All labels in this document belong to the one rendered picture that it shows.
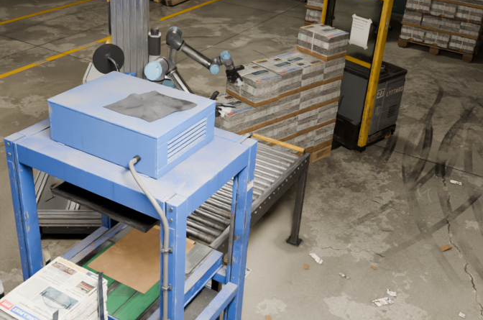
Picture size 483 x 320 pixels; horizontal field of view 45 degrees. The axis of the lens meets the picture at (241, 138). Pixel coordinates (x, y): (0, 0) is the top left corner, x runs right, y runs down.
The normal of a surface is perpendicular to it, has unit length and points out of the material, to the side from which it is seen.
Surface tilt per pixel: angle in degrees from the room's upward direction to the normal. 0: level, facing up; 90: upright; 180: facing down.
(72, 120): 90
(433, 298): 0
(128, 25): 90
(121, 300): 0
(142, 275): 0
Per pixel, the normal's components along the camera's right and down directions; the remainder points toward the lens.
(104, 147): -0.48, 0.37
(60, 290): 0.07, -0.87
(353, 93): -0.74, 0.26
